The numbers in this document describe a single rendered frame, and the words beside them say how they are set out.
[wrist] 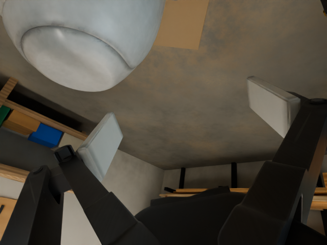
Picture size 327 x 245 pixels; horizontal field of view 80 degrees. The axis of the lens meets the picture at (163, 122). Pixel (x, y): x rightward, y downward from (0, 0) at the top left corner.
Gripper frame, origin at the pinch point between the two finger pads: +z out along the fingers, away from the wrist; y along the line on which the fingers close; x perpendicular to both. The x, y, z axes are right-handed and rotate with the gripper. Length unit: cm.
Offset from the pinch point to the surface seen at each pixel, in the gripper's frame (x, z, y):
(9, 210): -118, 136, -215
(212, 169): -211, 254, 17
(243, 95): -54, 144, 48
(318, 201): -166, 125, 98
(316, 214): -208, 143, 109
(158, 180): -240, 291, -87
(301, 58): -28, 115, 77
